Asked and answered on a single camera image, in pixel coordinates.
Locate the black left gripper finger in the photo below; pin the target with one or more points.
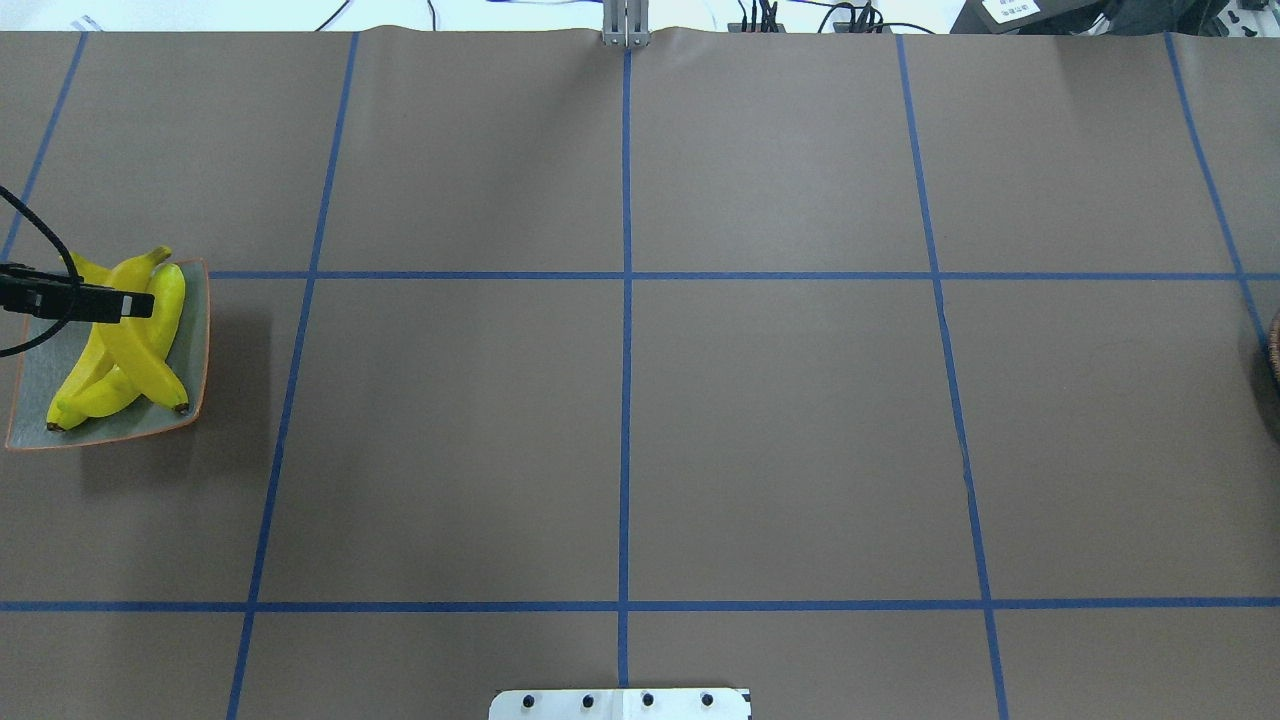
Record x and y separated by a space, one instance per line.
55 296

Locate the grey square plate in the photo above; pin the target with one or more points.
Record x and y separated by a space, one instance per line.
41 371

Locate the brown wicker basket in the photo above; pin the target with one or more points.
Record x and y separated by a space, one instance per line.
1272 349

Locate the black box white label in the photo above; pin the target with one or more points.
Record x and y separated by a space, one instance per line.
1026 17

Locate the white camera pole base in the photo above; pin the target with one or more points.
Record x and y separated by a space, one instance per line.
623 703

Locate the aluminium frame post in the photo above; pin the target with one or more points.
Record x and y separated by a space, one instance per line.
625 23

